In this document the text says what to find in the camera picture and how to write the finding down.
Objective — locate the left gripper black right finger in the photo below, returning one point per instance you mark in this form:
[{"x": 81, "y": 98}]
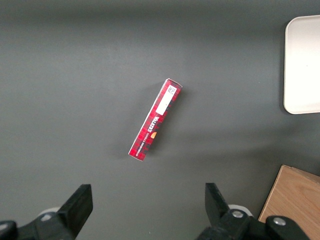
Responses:
[{"x": 217, "y": 215}]

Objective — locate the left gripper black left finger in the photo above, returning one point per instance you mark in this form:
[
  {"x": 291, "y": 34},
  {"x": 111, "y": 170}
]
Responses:
[{"x": 72, "y": 215}]

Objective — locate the light wooden board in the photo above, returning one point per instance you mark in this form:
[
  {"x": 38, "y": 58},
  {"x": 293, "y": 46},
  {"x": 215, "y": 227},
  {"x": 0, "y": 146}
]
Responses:
[{"x": 295, "y": 195}]

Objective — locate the red tartan shortbread box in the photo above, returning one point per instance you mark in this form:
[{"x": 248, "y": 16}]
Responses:
[{"x": 156, "y": 120}]

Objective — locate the white rounded rectangular tray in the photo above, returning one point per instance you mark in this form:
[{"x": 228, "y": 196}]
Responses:
[{"x": 303, "y": 65}]

